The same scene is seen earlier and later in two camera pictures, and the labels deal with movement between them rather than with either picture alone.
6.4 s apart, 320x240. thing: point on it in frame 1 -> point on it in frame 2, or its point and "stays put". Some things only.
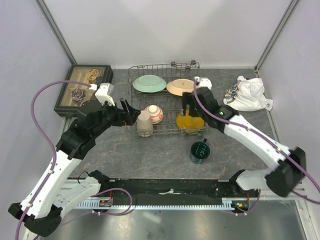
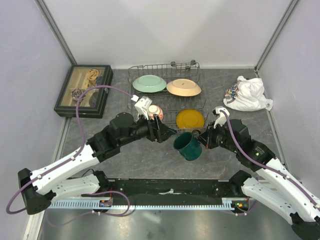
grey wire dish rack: x=157 y=92 stays put
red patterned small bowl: x=156 y=113 stays put
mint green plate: x=149 y=83 stays put
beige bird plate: x=178 y=86 stays put
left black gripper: x=129 y=117 -> x=158 y=130
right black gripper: x=187 y=99 -> x=206 y=138
